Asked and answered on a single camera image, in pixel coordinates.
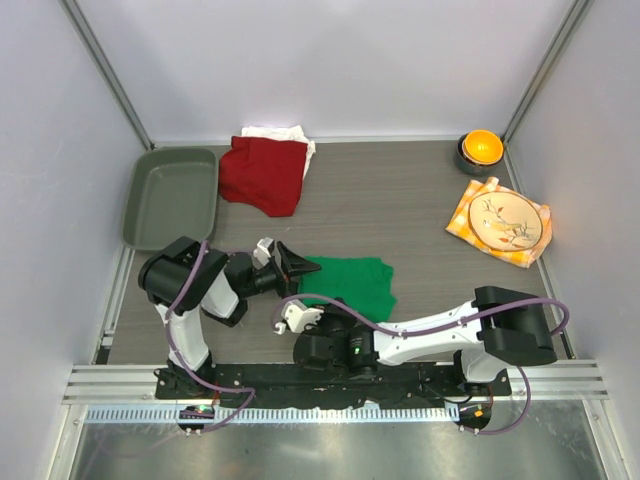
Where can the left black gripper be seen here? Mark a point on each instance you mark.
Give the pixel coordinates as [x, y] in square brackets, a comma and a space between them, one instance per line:
[292, 265]

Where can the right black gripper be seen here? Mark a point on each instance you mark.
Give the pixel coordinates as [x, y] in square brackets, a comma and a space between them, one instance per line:
[331, 311]

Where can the green t shirt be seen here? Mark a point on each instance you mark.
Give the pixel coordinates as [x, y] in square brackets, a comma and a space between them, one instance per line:
[362, 283]

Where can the orange checkered cloth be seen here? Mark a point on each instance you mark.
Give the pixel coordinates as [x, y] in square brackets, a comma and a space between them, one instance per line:
[459, 225]

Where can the floral ceramic plate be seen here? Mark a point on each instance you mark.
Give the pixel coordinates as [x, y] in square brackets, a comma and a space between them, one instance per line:
[505, 221]

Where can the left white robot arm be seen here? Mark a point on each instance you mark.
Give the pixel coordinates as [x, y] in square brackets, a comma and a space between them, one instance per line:
[189, 279]

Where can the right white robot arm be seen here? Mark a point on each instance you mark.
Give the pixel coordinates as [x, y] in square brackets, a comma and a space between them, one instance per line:
[498, 328]

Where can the red folded t shirt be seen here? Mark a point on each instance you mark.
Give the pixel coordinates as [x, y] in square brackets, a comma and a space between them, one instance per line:
[264, 173]

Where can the white folded t shirt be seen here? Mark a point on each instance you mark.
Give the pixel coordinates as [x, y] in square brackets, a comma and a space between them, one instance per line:
[295, 133]

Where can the grey plastic tray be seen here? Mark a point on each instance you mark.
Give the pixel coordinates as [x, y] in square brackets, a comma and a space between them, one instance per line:
[173, 192]

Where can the grey bowl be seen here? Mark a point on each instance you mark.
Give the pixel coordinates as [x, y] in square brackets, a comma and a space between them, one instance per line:
[468, 167]

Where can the orange bowl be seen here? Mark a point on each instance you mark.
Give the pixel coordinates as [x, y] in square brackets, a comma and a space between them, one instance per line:
[483, 147]

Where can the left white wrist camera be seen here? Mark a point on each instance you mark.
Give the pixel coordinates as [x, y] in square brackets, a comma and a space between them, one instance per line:
[263, 253]

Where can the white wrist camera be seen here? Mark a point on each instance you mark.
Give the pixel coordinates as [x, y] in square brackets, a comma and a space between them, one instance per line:
[263, 253]
[294, 316]

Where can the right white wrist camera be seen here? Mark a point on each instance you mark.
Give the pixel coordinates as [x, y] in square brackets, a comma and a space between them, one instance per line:
[294, 316]

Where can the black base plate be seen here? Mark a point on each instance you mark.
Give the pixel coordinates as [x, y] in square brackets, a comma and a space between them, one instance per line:
[279, 386]

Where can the white slotted cable duct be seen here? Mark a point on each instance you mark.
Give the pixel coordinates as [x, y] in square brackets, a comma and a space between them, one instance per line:
[195, 415]

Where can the left aluminium frame post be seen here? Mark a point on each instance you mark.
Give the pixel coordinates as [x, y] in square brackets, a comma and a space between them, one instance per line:
[81, 25]

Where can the aluminium frame post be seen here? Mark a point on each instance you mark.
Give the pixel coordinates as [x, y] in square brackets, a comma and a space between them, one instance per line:
[81, 25]
[562, 37]

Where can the right aluminium frame post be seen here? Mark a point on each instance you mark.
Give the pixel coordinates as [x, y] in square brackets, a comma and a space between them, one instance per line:
[562, 37]

